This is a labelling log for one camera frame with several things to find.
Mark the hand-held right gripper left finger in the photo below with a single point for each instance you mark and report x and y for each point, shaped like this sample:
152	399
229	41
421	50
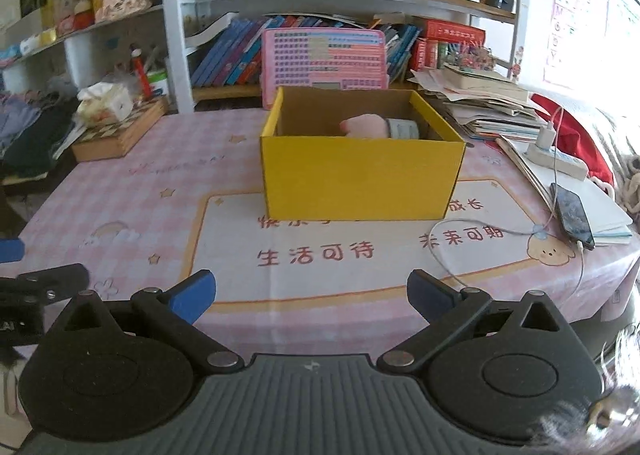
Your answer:
192	297

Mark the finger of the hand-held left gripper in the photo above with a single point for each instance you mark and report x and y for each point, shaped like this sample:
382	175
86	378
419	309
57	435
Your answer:
11	250
55	280

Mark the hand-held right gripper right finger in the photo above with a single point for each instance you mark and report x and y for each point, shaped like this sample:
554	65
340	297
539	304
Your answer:
430	295

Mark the yellow cardboard box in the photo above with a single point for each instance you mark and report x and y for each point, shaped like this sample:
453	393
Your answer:
360	175

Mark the white plastic bottle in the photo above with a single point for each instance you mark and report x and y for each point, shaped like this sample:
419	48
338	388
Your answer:
402	130

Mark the pink plush pig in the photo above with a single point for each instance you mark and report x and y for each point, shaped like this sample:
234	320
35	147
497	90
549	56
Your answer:
365	126

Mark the pile of dark clothes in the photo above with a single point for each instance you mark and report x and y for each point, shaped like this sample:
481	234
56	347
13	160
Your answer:
35	145

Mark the pink checked tablecloth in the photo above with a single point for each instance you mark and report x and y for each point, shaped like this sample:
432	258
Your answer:
150	195

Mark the wooden chess box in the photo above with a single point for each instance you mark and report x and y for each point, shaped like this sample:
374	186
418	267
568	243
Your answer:
120	132

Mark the black smartphone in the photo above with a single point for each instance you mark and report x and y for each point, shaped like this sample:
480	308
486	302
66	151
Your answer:
572	215

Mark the floral tissue pack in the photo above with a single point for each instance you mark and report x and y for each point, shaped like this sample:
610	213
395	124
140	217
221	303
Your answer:
105	105

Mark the white power strip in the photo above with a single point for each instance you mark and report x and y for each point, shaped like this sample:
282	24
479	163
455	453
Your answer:
560	162

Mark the stack of white notebooks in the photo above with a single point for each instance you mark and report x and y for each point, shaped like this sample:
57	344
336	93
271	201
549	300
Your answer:
607	215

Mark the stack of papers and books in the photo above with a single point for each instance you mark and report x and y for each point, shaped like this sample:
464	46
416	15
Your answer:
480	105

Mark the white charger plug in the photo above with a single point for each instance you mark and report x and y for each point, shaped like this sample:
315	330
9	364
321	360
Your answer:
546	136

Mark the grey furry trim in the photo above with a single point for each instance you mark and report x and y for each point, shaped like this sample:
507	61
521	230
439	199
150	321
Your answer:
620	385

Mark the row of small packets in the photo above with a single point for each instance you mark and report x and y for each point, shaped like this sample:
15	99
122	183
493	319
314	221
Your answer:
45	40

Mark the white and green tub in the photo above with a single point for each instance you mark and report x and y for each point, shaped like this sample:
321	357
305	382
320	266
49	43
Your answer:
159	85

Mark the red cloth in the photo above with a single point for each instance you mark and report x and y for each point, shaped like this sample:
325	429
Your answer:
575	135

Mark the row of colourful books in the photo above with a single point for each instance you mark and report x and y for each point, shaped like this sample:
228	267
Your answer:
225	55

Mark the pink learning tablet toy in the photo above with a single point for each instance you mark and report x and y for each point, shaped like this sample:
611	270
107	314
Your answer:
325	55

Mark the white wooden bookshelf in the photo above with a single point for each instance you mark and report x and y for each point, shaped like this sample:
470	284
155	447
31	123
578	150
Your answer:
175	35

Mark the red book box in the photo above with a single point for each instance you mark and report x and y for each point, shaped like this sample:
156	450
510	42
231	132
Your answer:
455	32

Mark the wall poster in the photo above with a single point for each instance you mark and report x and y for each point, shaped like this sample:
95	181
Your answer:
575	10

